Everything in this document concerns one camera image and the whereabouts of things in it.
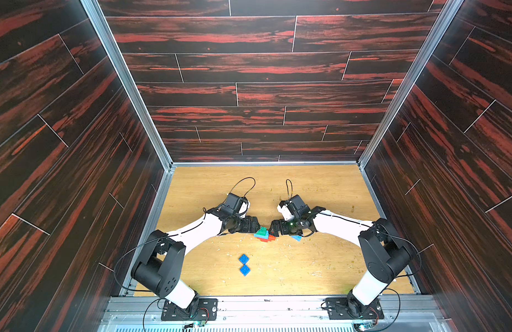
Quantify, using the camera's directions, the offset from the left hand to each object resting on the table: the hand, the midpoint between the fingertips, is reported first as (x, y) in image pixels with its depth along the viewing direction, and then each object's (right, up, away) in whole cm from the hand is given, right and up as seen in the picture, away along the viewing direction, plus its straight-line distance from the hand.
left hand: (254, 227), depth 88 cm
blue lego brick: (-4, -12, -4) cm, 14 cm away
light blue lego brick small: (+19, -5, +2) cm, 20 cm away
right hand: (+12, -1, +4) cm, 12 cm away
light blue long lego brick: (+5, -4, -2) cm, 6 cm away
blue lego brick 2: (-4, -16, -7) cm, 18 cm away
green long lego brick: (+3, -1, -4) cm, 5 cm away
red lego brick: (+7, -4, -2) cm, 8 cm away
